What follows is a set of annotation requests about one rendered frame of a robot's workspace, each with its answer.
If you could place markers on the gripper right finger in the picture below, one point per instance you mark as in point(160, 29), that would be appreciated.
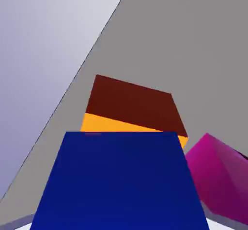
point(228, 225)

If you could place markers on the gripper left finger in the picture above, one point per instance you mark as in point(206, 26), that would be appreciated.
point(17, 225)

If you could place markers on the large orange box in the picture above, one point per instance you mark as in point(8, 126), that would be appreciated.
point(131, 105)

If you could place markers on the large blue box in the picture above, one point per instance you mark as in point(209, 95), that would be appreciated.
point(120, 181)

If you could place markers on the large magenta box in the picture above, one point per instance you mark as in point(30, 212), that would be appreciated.
point(219, 177)

